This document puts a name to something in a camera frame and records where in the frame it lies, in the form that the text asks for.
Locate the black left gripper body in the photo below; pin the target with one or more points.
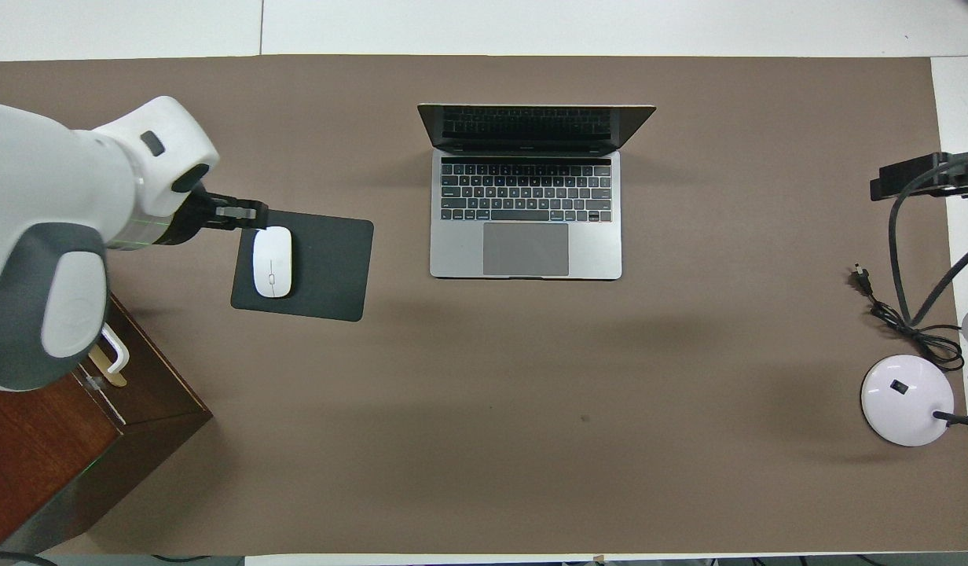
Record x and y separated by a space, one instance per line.
197 216

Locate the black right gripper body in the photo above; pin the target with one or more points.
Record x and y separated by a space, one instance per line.
959 174

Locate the silver laptop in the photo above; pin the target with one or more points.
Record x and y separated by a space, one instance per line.
523 236

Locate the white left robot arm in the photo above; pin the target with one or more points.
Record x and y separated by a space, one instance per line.
52 204

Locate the white computer mouse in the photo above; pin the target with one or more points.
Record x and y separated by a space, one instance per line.
272 263

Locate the black mouse pad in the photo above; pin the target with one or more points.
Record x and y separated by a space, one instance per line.
327 267

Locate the white desk lamp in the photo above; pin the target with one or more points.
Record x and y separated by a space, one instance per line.
904 401

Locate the dark brown wooden box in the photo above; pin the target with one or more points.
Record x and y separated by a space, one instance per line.
52 440

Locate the brown table mat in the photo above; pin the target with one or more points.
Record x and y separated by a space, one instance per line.
688 354

